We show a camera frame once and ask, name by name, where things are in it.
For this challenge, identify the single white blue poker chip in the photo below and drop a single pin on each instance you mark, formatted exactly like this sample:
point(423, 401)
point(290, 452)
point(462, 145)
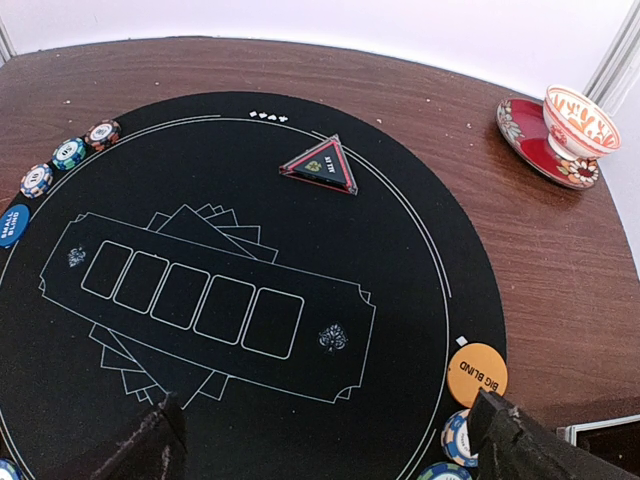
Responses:
point(37, 181)

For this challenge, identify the round black poker mat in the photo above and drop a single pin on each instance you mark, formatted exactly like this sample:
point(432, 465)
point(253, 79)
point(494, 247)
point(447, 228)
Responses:
point(306, 332)

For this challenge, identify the left aluminium frame post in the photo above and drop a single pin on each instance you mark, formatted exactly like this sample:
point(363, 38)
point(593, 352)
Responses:
point(7, 50)

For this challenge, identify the orange big blind button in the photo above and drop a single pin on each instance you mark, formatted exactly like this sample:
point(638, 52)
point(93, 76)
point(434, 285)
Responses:
point(475, 367)

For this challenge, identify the red white patterned tea bowl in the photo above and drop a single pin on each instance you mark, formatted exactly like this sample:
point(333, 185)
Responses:
point(577, 127)

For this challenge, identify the red black triangular all-in marker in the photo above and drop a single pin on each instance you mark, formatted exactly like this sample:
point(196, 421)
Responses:
point(325, 165)

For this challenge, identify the red floral saucer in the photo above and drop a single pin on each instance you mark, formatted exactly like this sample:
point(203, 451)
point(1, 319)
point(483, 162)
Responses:
point(521, 123)

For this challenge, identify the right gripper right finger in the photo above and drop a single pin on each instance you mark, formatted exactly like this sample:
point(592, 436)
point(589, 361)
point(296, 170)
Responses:
point(511, 445)

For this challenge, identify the single green blue poker chip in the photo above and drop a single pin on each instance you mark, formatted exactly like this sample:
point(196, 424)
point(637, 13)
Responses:
point(69, 154)

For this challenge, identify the aluminium frame post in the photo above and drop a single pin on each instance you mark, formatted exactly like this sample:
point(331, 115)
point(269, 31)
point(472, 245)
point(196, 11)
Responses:
point(7, 50)
point(618, 70)

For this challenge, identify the aluminium poker chip case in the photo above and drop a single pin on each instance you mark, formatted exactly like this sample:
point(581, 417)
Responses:
point(615, 440)

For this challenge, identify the right aluminium frame post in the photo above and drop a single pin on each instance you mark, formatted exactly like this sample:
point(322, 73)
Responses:
point(618, 70)

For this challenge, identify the single brown 100 poker chip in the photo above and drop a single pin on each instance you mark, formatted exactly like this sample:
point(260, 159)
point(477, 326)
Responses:
point(103, 135)

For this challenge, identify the blue small blind button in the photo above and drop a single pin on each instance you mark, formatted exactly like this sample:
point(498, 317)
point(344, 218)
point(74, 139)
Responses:
point(14, 223)

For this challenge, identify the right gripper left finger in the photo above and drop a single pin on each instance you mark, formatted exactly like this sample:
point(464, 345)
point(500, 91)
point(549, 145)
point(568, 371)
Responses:
point(154, 449)

